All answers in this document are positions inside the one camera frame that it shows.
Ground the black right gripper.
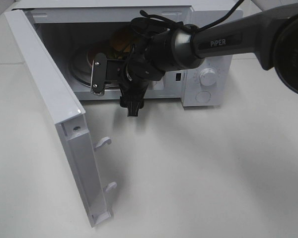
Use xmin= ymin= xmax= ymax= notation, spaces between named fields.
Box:
xmin=116 ymin=59 xmax=149 ymax=117

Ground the white microwave door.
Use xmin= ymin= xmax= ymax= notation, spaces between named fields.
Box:
xmin=5 ymin=10 xmax=117 ymax=226

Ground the white timer knob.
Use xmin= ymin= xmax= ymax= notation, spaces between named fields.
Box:
xmin=199 ymin=68 xmax=218 ymax=86

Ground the pink plate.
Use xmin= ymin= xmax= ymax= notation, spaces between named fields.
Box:
xmin=86 ymin=50 xmax=97 ymax=69

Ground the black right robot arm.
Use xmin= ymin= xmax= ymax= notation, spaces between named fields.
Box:
xmin=119 ymin=3 xmax=298 ymax=117

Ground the toy burger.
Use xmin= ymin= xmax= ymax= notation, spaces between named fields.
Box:
xmin=110 ymin=26 xmax=137 ymax=59

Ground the glass microwave turntable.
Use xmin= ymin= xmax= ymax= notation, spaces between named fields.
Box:
xmin=69 ymin=47 xmax=122 ymax=89

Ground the white microwave oven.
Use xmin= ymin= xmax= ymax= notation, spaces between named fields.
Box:
xmin=6 ymin=0 xmax=234 ymax=107

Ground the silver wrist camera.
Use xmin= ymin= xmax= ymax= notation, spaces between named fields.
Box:
xmin=90 ymin=53 xmax=107 ymax=96

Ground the black cable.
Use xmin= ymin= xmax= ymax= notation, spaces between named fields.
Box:
xmin=129 ymin=0 xmax=246 ymax=50

